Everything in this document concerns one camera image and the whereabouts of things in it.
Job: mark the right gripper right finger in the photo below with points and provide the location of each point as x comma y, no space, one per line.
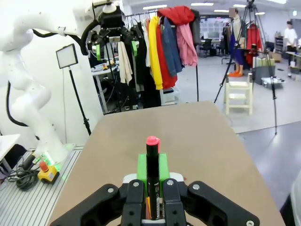
174,202

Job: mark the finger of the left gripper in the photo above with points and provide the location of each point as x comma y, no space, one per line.
134,48
98,53

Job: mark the tall black tripod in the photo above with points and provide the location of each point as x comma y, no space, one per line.
274,94

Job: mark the LED light panel on stand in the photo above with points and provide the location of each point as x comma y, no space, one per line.
67,56

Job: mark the black clothes rack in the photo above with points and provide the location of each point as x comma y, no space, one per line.
196,77

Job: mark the cream cloth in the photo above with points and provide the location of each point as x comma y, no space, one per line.
124,63

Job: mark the blue denim jacket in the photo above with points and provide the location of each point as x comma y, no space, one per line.
172,51

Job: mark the person in white T-shirt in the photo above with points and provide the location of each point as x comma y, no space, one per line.
290,37

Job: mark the mannequin coat and blue trousers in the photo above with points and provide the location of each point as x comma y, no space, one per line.
237,47

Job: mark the yellow emergency stop box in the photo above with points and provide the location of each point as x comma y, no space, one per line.
48,173

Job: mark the yellow hoodie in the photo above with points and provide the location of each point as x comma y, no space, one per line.
155,56

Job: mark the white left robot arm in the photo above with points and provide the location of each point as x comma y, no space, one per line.
30,99

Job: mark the white wooden step stool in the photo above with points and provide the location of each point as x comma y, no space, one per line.
238,96

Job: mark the black pen red cap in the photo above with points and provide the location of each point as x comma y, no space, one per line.
152,169

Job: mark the aluminium base platform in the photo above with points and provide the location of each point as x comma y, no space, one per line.
30,202

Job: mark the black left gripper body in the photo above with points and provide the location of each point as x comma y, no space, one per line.
113,26

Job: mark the black hanging garments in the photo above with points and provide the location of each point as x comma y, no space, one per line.
143,82

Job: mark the red garments on rack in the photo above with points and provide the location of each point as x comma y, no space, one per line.
255,40

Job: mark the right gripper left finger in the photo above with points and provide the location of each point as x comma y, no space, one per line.
134,202

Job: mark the white storage box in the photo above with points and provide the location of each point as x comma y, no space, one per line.
170,96

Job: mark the red jacket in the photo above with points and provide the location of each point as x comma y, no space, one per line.
178,15

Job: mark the grey plastic crate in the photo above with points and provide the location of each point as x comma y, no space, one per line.
264,74

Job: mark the pink hoodie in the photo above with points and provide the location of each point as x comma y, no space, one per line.
187,47

